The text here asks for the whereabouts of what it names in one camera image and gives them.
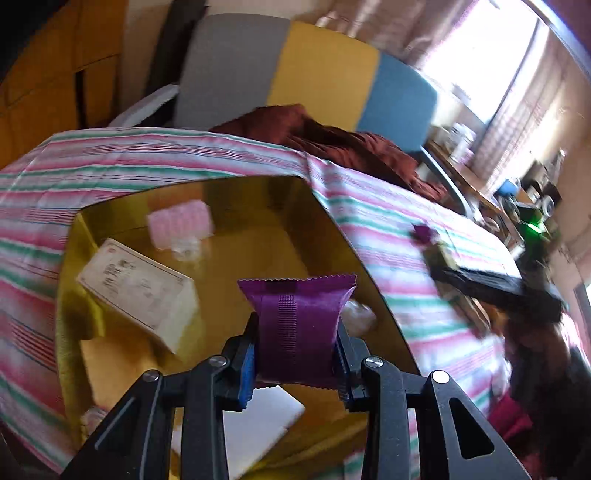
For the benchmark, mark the purple snack packet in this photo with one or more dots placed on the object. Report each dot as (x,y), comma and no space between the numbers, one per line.
(424,234)
(298,326)

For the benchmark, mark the wooden side desk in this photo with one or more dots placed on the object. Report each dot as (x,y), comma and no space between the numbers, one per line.
(470,186)

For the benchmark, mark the striped pink green bedsheet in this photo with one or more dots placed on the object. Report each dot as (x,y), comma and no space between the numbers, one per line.
(43,190)

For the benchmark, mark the white printed carton box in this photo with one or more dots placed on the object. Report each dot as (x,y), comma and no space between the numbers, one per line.
(153,296)

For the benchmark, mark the pink hair roller in box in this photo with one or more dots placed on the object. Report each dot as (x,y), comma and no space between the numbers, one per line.
(186,222)

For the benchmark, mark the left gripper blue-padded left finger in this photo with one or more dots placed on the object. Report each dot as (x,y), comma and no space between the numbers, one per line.
(133,441)

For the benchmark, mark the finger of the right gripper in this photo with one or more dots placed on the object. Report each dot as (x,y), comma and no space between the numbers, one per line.
(489,287)

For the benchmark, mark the dark red blanket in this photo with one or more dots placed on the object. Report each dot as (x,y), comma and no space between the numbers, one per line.
(291,126)

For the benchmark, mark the gold tin box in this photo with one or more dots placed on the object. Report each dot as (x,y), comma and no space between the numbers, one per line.
(263,228)

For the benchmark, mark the beige patterned curtain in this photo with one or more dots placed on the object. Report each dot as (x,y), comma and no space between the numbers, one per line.
(500,58)

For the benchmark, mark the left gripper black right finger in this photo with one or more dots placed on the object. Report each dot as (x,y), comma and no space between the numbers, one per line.
(455,439)

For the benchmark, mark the white sponge block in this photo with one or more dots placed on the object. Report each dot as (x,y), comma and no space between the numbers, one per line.
(250,434)

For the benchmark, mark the white boxes on desk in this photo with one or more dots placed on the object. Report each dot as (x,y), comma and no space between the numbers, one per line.
(458,140)

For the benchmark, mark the black rolled mat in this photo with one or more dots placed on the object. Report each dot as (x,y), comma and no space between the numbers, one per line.
(173,41)

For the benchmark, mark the white cotton ball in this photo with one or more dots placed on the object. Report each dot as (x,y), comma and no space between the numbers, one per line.
(357,318)

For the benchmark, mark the wooden wardrobe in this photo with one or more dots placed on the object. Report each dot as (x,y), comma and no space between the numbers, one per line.
(65,78)

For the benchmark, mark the yellow sponge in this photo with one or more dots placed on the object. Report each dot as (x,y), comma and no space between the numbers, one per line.
(113,364)

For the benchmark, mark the grey yellow blue armchair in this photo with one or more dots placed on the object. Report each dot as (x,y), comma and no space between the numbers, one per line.
(234,63)

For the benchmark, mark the green cracker packet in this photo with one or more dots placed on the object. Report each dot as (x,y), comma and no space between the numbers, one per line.
(438,256)

